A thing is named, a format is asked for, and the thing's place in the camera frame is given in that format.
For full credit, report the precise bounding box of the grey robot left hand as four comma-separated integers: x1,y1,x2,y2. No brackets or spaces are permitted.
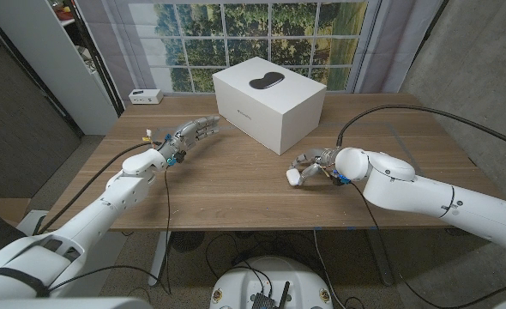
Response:
156,114,221,167

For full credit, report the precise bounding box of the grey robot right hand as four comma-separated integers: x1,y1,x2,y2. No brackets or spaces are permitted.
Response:
287,147,345,186

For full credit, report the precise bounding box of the white AirPods case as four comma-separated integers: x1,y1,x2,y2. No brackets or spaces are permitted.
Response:
285,168,302,187

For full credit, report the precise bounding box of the white Vision Pro box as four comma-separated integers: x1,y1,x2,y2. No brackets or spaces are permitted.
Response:
212,56,328,156

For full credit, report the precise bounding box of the white power strip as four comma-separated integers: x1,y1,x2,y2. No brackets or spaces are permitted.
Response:
128,88,165,106

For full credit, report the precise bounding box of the printed window backdrop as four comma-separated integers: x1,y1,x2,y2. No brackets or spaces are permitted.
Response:
75,0,445,96

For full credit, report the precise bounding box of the grey table leg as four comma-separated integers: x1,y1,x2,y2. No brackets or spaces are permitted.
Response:
364,228,395,287

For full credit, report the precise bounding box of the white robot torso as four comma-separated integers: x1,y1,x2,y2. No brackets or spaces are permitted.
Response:
208,255,334,309

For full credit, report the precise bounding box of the white table leg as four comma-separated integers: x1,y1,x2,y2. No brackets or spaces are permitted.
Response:
147,231,172,288

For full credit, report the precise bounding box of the white cabinet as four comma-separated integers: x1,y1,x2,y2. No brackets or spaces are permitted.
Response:
0,0,119,136

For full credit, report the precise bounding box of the black torso electronics module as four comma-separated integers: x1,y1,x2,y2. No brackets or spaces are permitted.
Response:
250,281,291,309

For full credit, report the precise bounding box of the perforated partition panel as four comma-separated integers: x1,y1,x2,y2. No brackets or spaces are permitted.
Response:
0,12,83,199

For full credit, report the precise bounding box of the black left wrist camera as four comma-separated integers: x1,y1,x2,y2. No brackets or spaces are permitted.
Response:
166,149,188,167

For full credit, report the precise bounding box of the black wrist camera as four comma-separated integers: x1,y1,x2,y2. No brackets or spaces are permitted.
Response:
166,149,188,167
330,170,351,186

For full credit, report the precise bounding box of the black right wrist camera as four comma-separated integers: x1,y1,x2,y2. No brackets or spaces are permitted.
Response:
330,170,351,186

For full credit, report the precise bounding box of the thin black left wrist cable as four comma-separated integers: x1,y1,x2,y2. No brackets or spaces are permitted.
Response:
163,166,173,295

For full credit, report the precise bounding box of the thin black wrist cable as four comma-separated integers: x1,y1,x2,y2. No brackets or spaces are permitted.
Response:
163,166,173,295
347,180,506,309

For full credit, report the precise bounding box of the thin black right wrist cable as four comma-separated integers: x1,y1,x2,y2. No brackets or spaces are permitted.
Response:
347,180,506,309

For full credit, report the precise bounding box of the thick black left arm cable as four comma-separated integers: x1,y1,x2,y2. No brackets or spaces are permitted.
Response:
35,142,154,236

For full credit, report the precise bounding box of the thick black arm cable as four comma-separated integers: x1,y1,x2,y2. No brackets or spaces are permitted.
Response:
335,104,506,154
35,142,154,236

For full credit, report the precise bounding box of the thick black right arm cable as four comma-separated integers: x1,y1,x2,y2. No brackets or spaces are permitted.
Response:
335,104,506,154

